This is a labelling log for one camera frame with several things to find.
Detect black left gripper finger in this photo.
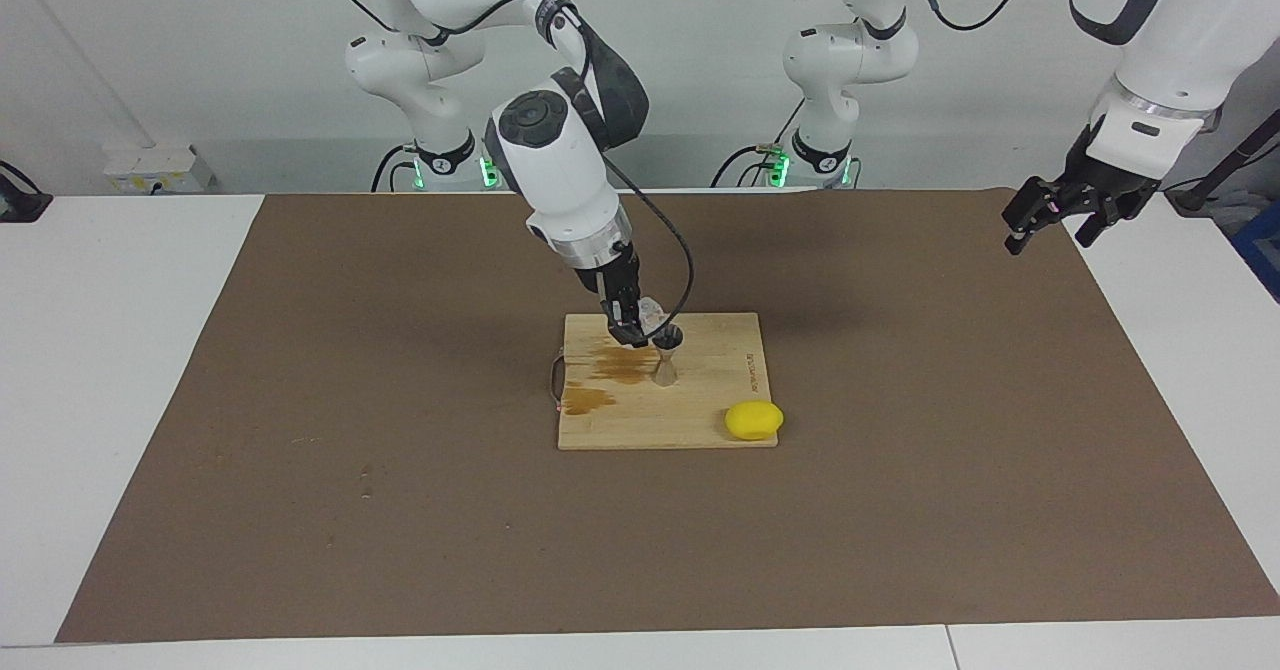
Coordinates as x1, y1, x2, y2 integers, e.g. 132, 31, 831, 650
1003, 177, 1067, 256
1075, 190, 1161, 249

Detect black stand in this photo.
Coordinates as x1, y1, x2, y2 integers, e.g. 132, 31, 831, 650
1165, 110, 1280, 217

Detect steel double jigger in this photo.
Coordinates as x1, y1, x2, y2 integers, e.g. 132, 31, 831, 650
651, 325, 686, 389

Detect white wall socket strip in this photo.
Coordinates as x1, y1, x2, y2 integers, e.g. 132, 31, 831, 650
103, 145, 201, 196

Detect black object on table edge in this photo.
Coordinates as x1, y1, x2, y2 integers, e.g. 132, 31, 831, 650
0, 160, 53, 223

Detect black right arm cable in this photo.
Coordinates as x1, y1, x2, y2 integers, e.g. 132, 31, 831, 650
333, 0, 696, 323

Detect brown table mat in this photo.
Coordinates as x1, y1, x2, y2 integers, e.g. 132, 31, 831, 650
55, 188, 1280, 644

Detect black left base cable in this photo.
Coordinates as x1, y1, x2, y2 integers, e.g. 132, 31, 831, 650
710, 95, 803, 189

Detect black right base cable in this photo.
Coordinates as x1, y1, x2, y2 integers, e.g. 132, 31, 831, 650
370, 143, 416, 194

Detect yellow lemon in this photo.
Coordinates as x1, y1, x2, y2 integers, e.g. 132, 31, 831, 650
724, 400, 785, 443

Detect wooden cutting board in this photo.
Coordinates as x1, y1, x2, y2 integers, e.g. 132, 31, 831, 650
548, 312, 779, 451

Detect black base cable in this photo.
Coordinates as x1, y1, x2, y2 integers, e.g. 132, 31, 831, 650
710, 95, 803, 189
370, 143, 416, 194

